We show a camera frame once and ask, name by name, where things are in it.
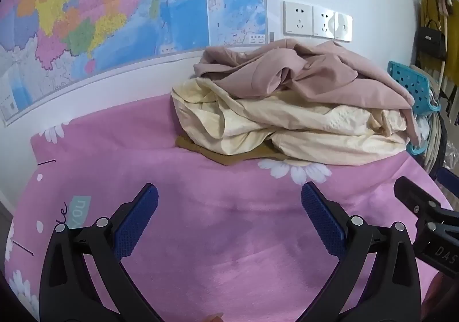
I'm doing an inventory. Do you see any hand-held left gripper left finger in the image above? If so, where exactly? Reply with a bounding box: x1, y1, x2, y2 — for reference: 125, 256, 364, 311
39, 182, 160, 322

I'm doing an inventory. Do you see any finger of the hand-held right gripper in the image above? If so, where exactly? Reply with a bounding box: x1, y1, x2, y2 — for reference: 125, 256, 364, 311
435, 167, 459, 198
393, 176, 459, 235

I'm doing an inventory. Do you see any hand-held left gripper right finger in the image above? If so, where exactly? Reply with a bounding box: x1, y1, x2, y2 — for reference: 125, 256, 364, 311
300, 182, 422, 322

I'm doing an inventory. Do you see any dusty pink zip jacket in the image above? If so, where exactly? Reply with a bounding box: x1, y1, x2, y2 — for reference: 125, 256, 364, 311
194, 38, 421, 148

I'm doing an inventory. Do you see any person's right forearm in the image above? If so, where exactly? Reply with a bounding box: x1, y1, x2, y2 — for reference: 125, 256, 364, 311
428, 271, 459, 322

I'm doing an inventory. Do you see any bundle of white hangers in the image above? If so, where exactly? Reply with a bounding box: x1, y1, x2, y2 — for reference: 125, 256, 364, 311
418, 116, 448, 174

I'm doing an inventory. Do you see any pink floral bedsheet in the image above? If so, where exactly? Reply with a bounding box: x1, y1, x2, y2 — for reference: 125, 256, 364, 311
3, 95, 457, 322

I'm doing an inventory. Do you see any cream yellow garment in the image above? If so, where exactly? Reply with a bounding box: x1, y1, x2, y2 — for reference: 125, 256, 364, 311
171, 77, 410, 167

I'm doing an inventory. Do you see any blue perforated plastic basket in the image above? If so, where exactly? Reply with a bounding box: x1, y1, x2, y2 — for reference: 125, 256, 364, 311
386, 60, 442, 155

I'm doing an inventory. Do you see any brown garment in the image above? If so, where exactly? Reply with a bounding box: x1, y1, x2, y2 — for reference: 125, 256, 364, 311
175, 136, 289, 167

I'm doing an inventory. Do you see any black handbag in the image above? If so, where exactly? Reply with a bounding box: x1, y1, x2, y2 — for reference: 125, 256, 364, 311
415, 19, 448, 59

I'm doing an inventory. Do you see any yellow hanging garment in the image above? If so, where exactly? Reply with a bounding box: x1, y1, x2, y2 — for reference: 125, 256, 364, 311
419, 0, 459, 86

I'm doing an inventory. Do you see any white wall switch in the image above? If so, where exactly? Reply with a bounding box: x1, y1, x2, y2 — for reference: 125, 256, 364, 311
334, 11, 353, 42

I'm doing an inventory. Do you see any white wall socket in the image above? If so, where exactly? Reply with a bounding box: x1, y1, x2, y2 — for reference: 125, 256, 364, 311
312, 5, 337, 38
283, 1, 314, 36

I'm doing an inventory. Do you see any colourful wall map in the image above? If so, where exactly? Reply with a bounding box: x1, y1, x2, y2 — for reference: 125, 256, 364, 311
0, 0, 268, 128

